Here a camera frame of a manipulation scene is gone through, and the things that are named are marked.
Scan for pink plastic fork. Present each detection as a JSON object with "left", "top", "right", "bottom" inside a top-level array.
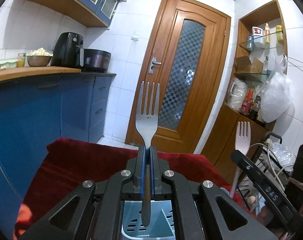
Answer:
[{"left": 229, "top": 121, "right": 251, "bottom": 198}]

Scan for large steel fork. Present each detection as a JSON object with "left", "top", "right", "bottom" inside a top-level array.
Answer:
[{"left": 136, "top": 82, "right": 158, "bottom": 227}]

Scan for blue plastic utensil box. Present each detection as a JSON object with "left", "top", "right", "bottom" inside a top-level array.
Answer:
[{"left": 120, "top": 200, "right": 176, "bottom": 240}]

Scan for red floral fleece blanket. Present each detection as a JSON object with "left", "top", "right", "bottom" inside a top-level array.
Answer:
[{"left": 13, "top": 137, "right": 255, "bottom": 240}]

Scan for white plastic bag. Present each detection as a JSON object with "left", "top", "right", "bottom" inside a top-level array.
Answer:
[{"left": 261, "top": 54, "right": 294, "bottom": 123}]

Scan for blue base cabinets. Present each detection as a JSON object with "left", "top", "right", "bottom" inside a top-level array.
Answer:
[{"left": 0, "top": 73, "right": 113, "bottom": 239}]

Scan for dark rice cooker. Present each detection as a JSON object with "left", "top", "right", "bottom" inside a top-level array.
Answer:
[{"left": 83, "top": 49, "right": 111, "bottom": 73}]

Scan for cardboard box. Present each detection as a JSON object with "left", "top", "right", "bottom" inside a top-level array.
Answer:
[{"left": 235, "top": 56, "right": 263, "bottom": 74}]

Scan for black air fryer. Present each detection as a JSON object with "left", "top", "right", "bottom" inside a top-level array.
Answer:
[{"left": 51, "top": 32, "right": 84, "bottom": 69}]

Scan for bowl of popcorn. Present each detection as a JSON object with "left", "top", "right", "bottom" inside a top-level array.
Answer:
[{"left": 26, "top": 48, "right": 53, "bottom": 67}]

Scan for wooden cutting board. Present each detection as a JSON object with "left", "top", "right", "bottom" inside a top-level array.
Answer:
[{"left": 0, "top": 66, "right": 81, "bottom": 82}]

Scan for wooden shelf unit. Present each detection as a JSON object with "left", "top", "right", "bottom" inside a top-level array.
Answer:
[{"left": 201, "top": 0, "right": 288, "bottom": 183}]

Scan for wooden door with glass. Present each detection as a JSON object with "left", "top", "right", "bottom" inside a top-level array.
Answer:
[{"left": 138, "top": 0, "right": 231, "bottom": 153}]

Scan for white jar red label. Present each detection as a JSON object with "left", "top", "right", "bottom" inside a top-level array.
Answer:
[{"left": 252, "top": 27, "right": 264, "bottom": 48}]

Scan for black wire rack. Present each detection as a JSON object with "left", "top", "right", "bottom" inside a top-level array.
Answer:
[{"left": 237, "top": 131, "right": 303, "bottom": 235}]

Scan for white power cable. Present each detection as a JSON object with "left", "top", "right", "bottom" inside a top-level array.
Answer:
[{"left": 249, "top": 139, "right": 296, "bottom": 192}]

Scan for steel door handle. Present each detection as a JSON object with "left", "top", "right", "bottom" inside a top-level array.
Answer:
[{"left": 148, "top": 57, "right": 162, "bottom": 74}]

